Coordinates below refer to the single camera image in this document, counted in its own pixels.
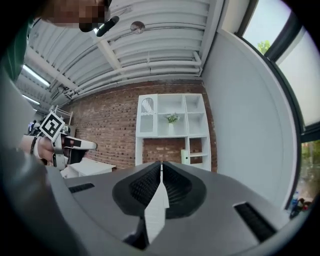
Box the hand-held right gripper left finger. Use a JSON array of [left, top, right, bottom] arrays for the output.
[[94, 161, 162, 233]]

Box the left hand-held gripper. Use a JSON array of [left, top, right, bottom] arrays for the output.
[[39, 110, 99, 168]]

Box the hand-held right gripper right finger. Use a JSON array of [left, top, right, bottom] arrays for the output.
[[161, 161, 235, 221]]

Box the person's left forearm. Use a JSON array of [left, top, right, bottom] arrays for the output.
[[19, 134, 39, 154]]

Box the person's left hand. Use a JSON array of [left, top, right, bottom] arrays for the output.
[[36, 136, 55, 161]]

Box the white side desk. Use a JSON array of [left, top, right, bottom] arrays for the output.
[[66, 156, 117, 179]]

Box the white wooden rack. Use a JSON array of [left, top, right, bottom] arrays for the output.
[[49, 104, 74, 127]]

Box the white file box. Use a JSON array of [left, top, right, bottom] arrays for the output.
[[180, 148, 191, 165]]

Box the white vase with flowers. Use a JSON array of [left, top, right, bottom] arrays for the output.
[[164, 112, 181, 137]]

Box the fluorescent ceiling light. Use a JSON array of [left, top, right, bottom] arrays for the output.
[[21, 63, 52, 88], [21, 94, 41, 106]]

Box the white shelving unit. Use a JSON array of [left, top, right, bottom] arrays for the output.
[[135, 93, 213, 173]]

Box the person's green shirt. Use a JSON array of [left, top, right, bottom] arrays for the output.
[[0, 14, 35, 83]]

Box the round ceiling fixture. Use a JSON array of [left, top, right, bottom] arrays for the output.
[[130, 20, 146, 35]]

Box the black framed window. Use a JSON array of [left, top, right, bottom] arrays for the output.
[[236, 0, 320, 208]]

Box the black head-worn camera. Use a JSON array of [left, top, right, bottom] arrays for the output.
[[96, 15, 120, 38]]

